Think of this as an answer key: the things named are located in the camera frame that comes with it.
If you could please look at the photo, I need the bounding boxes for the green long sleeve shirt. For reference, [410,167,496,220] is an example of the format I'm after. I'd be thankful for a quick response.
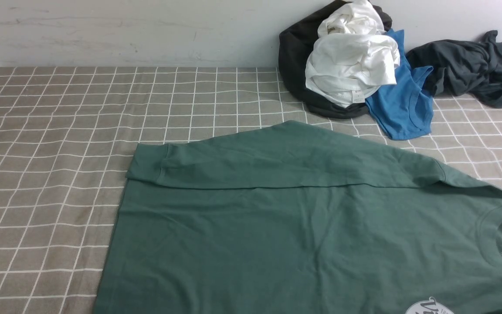
[92,121,502,314]

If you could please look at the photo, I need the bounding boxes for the white crumpled shirt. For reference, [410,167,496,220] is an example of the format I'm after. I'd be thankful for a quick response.
[305,0,400,108]

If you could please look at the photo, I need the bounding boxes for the dark grey crumpled shirt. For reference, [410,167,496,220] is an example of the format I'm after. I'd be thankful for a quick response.
[406,30,502,109]

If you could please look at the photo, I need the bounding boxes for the black garment in pile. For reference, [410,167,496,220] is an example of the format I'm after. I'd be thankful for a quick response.
[278,0,392,119]

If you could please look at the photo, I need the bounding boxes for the blue tank top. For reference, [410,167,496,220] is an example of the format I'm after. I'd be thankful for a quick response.
[366,29,434,140]

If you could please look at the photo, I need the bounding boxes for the grey checkered tablecloth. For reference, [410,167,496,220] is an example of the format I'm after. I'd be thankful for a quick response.
[0,66,502,314]

